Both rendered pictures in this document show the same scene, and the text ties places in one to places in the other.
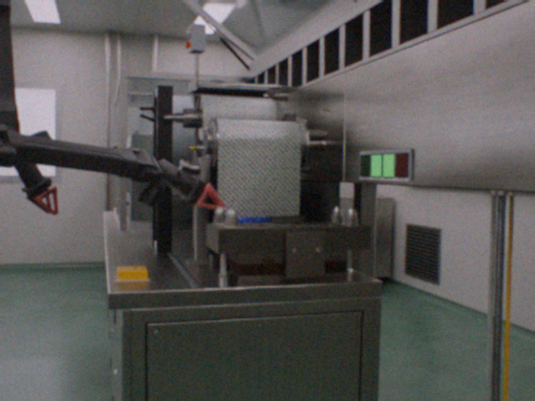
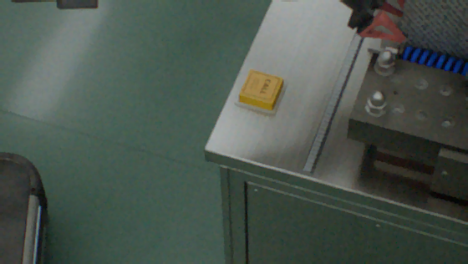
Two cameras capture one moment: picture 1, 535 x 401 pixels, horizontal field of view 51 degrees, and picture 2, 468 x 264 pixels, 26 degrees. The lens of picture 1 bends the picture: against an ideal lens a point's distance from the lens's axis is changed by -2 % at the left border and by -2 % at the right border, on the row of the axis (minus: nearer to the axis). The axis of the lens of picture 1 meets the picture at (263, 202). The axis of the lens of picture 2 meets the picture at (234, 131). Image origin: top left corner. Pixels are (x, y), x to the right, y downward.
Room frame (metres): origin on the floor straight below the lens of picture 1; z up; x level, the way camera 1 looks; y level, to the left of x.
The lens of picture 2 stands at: (0.39, -0.38, 2.43)
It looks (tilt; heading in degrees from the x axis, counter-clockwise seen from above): 54 degrees down; 37
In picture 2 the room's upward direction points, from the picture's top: 2 degrees counter-clockwise
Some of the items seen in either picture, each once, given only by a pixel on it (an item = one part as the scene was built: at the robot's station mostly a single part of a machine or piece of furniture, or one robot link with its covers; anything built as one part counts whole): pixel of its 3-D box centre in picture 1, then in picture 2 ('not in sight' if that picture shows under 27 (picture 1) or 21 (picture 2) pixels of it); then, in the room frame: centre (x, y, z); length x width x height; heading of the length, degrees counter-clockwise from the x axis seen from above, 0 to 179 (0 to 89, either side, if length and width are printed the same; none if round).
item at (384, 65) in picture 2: (220, 215); (385, 59); (1.48, 0.11, 1.05); 0.04 x 0.04 x 0.04
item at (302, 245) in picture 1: (305, 254); (463, 177); (1.40, -0.11, 0.96); 0.10 x 0.03 x 0.11; 106
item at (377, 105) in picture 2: (231, 218); (377, 100); (1.40, 0.08, 1.05); 0.04 x 0.04 x 0.04
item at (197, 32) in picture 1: (195, 38); not in sight; (2.15, 0.26, 1.66); 0.07 x 0.07 x 0.10; 22
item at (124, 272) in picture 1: (132, 273); (261, 89); (1.39, 0.32, 0.91); 0.07 x 0.07 x 0.02; 16
